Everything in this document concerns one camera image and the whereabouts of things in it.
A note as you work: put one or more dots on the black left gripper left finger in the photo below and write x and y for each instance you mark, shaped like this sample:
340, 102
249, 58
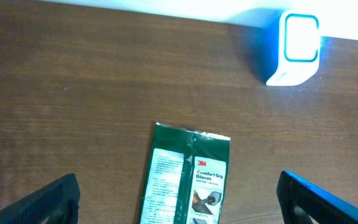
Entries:
57, 202

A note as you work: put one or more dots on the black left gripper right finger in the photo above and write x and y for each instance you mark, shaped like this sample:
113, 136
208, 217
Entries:
303, 202

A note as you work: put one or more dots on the green 3M gloves package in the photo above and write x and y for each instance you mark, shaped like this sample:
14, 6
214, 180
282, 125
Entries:
186, 176

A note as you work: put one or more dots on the white barcode scanner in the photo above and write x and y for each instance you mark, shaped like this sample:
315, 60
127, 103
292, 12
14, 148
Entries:
292, 50

